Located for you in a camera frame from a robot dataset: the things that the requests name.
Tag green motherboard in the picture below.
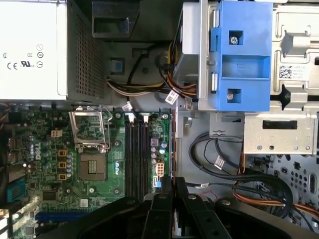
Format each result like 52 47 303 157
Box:
0 101 175 239

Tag power supply wire bundle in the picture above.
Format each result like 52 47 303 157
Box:
107 42 197 99

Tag grey power supply unit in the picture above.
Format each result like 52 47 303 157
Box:
0 0 110 103

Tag thin black data cable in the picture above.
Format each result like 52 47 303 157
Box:
188 131 246 181

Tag thin wire locking lever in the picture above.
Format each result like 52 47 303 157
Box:
99 106 113 150

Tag silver metal drive cage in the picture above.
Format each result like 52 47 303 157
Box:
178 0 319 155

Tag blue expansion slot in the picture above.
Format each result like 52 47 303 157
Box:
34 211 100 222

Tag black desktop PC case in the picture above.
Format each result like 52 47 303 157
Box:
0 0 319 239

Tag CPU socket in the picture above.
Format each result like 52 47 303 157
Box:
79 152 108 182

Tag metal socket cover frame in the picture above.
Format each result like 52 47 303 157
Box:
68 106 110 151

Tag black RAM slot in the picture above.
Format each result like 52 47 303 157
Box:
124 113 131 200
137 113 144 197
143 113 150 196
130 113 137 200

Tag blue plastic drive bracket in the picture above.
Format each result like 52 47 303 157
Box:
210 1 271 112

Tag orange yellow wire bundle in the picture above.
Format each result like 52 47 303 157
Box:
231 153 319 226

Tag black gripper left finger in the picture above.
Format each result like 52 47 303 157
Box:
37 177 174 239

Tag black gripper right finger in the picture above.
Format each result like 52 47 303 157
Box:
176 177 319 239

